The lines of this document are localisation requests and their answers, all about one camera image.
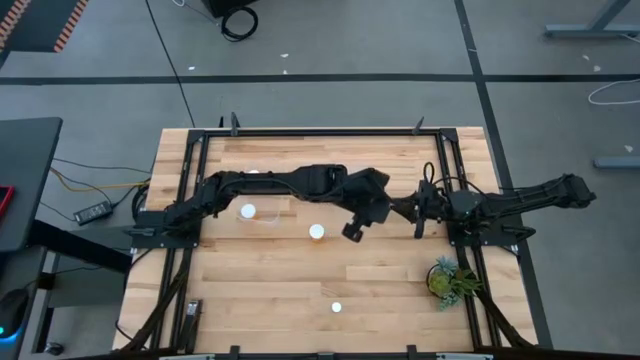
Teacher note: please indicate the wide amber pill bottle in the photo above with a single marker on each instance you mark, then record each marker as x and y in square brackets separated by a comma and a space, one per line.
[316, 231]

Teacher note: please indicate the small silver hub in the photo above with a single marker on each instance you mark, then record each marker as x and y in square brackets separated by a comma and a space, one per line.
[192, 309]

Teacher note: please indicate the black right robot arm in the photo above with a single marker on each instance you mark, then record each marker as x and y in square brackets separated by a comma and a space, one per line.
[525, 195]

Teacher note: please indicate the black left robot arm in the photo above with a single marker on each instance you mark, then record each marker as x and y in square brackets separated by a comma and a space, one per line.
[280, 182]

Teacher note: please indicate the succulent plant in black pot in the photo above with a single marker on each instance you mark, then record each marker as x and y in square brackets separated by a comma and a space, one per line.
[440, 282]

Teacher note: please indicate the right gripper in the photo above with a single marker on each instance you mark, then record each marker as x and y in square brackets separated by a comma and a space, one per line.
[437, 205]

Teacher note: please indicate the black mouse with blue light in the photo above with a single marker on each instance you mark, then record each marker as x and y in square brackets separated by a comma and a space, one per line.
[12, 312]

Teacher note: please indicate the red flat device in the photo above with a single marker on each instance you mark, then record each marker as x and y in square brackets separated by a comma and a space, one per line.
[5, 200]

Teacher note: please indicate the pale yellow-green pill bottle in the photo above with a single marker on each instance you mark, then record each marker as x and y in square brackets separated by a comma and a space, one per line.
[248, 211]

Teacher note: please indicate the black box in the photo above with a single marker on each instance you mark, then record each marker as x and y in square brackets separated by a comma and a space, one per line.
[225, 6]

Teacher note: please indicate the black power adapter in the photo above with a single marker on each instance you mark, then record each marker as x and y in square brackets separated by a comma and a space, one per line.
[92, 213]

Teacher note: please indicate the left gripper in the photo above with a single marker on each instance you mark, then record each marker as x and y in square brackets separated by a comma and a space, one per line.
[367, 195]

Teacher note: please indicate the black aluminium table frame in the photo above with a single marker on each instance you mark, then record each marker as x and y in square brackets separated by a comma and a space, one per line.
[320, 133]

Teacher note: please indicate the grey desk foot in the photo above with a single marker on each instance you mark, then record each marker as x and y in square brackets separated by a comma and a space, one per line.
[590, 31]
[620, 162]

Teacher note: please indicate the dark desk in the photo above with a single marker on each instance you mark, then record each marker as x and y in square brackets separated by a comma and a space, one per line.
[25, 175]

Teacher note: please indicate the black mat with orange stripes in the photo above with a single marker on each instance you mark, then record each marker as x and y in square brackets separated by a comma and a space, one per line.
[30, 20]

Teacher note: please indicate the white light bar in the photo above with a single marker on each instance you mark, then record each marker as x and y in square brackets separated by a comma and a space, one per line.
[465, 357]
[187, 357]

